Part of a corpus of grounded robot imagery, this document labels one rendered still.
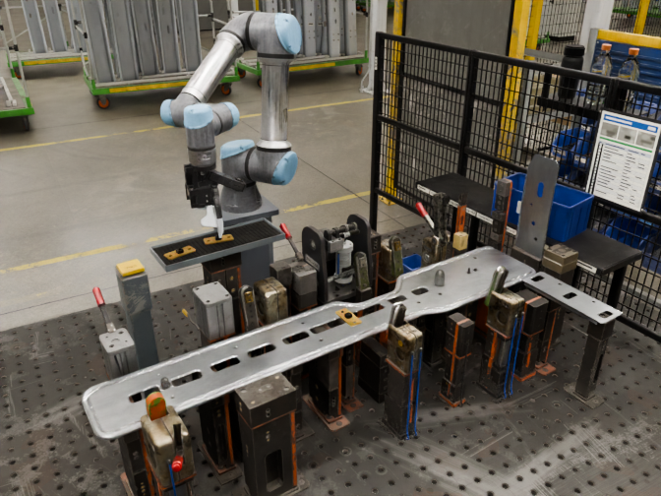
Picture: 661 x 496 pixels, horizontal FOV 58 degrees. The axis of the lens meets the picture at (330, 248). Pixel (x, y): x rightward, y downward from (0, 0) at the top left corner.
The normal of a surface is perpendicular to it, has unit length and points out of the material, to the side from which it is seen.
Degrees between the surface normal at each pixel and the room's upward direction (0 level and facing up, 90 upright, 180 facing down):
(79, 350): 0
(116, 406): 0
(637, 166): 90
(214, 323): 90
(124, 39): 86
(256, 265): 90
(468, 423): 0
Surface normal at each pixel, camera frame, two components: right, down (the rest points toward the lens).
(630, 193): -0.84, 0.26
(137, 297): 0.55, 0.39
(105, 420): 0.00, -0.89
